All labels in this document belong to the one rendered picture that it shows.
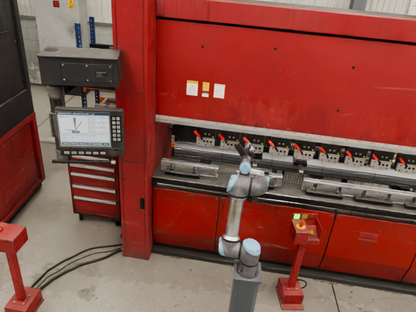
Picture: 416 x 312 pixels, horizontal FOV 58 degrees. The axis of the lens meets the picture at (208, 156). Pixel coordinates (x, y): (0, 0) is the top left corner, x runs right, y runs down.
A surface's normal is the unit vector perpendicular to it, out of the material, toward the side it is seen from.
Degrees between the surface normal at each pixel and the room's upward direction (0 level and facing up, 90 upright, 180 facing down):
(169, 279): 0
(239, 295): 90
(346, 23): 90
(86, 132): 90
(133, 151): 90
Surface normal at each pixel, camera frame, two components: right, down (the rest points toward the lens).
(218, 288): 0.07, -0.87
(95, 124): 0.10, 0.49
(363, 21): -0.14, 0.47
